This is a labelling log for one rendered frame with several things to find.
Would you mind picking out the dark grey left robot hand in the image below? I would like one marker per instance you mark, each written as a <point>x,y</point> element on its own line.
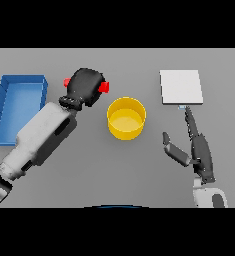
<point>84,85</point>

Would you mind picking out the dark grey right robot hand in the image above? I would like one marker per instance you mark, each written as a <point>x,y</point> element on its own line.
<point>200,150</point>

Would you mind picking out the red beaker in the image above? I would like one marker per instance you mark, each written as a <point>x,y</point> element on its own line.
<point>104,87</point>

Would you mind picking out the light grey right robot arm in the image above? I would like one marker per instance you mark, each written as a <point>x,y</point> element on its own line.
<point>209,197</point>

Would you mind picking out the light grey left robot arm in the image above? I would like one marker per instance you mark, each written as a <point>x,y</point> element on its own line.
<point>39,136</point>

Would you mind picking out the yellow bowl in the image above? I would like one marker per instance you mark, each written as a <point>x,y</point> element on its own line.
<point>126,118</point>

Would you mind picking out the pale square measuring scale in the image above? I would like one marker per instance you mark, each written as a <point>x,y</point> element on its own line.
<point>180,86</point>

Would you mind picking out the blue tray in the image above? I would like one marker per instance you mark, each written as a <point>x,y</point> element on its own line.
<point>17,108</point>

